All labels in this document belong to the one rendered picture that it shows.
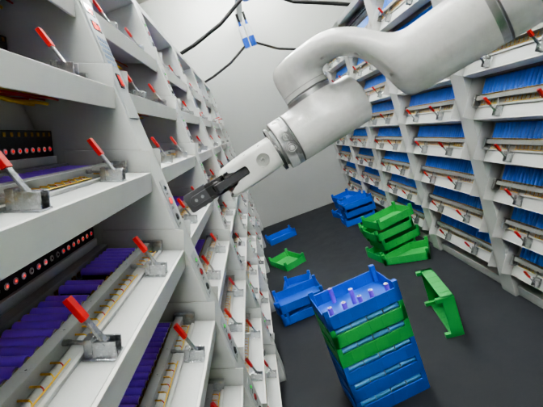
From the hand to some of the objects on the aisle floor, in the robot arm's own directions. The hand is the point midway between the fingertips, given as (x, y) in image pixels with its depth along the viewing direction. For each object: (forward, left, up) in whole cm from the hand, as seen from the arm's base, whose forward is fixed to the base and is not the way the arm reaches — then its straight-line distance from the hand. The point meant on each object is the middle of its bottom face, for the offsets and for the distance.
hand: (198, 198), depth 61 cm
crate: (-64, -97, -113) cm, 162 cm away
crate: (-22, -69, -110) cm, 132 cm away
